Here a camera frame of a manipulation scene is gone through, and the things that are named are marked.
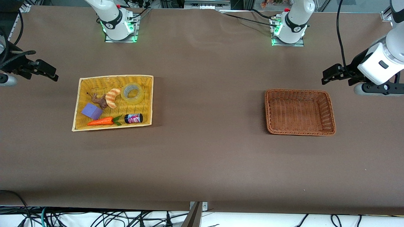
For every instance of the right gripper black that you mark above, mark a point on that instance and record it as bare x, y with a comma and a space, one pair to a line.
13, 64

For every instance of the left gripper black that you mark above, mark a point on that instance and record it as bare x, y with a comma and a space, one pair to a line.
357, 63

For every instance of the clear yellowish tape roll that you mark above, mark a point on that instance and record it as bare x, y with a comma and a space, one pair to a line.
139, 97

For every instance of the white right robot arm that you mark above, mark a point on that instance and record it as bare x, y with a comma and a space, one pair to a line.
113, 22

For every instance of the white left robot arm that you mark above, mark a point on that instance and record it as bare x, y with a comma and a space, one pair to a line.
295, 25

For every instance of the brown wicker basket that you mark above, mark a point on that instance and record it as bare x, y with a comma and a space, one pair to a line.
300, 112

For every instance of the purple foam cube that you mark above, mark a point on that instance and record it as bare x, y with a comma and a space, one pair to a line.
91, 111

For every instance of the brown root-shaped toy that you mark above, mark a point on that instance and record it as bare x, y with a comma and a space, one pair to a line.
101, 101

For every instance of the toy croissant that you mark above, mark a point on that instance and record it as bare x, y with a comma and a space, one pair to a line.
111, 99

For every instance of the orange toy carrot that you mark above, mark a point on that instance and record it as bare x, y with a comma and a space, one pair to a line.
101, 121

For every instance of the yellow wicker basket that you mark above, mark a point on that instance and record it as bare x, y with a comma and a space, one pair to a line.
135, 110

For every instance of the small dark printed can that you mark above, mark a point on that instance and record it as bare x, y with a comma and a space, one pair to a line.
134, 118

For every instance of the brown table cover sheet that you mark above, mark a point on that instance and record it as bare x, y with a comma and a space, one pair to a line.
202, 157

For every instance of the grey metal bar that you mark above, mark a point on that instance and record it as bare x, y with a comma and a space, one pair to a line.
192, 219

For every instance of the aluminium side rail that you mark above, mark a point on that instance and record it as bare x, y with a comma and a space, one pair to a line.
13, 30

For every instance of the aluminium corner bracket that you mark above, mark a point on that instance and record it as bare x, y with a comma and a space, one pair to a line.
27, 8
385, 14

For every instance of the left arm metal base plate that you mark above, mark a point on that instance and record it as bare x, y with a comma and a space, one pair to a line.
274, 42

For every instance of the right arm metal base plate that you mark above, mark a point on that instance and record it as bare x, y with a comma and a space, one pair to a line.
136, 31

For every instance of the aluminium frame profile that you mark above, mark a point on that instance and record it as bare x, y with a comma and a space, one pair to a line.
206, 4

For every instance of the small silver bracket plate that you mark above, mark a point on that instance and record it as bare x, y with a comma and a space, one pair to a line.
204, 206

